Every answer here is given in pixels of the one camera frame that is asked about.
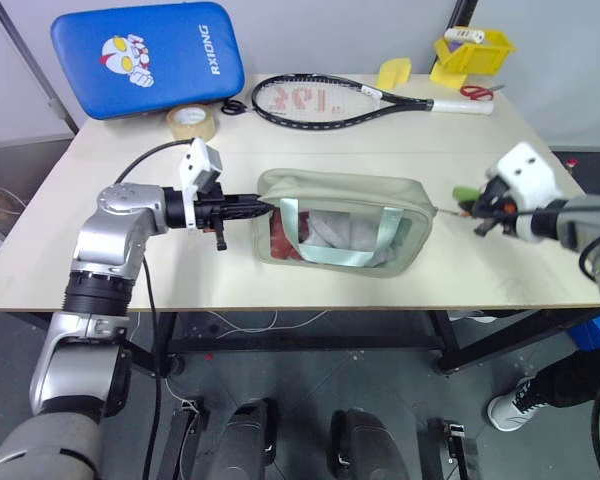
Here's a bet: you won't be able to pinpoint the black floor bracket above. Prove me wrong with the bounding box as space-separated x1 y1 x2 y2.
427 416 476 480
157 396 207 480

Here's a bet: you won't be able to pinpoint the yellow plastic scoop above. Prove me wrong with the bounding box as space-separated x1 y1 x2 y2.
377 56 413 92

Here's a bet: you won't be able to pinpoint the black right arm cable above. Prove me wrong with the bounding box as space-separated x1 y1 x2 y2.
513 205 600 480

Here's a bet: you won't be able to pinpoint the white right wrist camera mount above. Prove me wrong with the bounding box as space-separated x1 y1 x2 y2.
484 141 566 212

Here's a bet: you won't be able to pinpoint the black metal table frame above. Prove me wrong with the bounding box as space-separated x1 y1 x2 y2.
9 307 600 377

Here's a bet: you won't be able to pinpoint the grey metal pole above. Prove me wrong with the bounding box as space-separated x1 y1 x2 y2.
0 0 81 135

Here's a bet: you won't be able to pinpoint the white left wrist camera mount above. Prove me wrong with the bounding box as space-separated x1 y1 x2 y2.
176 137 225 232

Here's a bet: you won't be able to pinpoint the white sneaker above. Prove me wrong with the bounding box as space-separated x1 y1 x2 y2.
486 376 547 433

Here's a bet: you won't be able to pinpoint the yellow plastic bin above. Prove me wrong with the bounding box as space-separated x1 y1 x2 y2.
433 27 517 76

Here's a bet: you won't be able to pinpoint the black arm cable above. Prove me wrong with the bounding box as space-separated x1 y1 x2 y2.
513 205 600 480
113 138 196 480

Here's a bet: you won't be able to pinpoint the blue box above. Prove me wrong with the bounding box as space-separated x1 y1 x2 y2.
568 316 600 352

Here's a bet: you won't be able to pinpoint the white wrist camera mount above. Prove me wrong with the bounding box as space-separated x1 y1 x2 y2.
484 141 566 212
176 137 225 232

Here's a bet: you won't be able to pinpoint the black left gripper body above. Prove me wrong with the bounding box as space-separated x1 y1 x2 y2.
194 191 232 252

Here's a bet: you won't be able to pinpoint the black tennis racket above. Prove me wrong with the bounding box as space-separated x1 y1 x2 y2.
251 72 495 130

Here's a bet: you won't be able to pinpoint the black trouser leg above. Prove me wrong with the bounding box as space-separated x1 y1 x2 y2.
526 344 600 410

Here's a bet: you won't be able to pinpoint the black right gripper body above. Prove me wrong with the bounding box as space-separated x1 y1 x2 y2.
481 177 520 237

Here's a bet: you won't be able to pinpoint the white floor cable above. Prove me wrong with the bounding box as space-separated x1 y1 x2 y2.
207 308 332 342

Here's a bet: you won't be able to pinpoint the blue cartoon print pad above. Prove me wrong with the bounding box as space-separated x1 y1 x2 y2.
50 1 246 121

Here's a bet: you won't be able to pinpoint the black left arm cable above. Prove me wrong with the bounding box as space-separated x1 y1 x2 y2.
113 138 196 480

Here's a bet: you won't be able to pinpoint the green pouch with clear window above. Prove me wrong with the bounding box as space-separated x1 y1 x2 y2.
251 168 440 279

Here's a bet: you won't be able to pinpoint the white remote control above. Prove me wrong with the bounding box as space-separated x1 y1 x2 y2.
443 26 487 44

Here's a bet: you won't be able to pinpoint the dark rounded shape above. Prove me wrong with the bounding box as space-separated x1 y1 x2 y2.
218 397 279 480
328 407 409 480

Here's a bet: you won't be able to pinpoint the white crumpled cloth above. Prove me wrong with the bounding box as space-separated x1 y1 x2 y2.
299 209 412 267

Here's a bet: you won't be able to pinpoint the green plush keychain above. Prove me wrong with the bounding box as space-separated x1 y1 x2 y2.
437 185 484 219

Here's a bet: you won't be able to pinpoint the brown packing tape roll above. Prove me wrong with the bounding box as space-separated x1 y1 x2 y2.
166 104 218 143

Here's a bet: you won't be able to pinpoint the black metal pole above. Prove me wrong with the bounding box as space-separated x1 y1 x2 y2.
428 0 481 74

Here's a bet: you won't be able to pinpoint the red packet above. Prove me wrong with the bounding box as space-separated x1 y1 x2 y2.
271 209 302 260

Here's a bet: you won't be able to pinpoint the red handled scissors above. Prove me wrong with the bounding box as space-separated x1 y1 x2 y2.
459 83 507 102

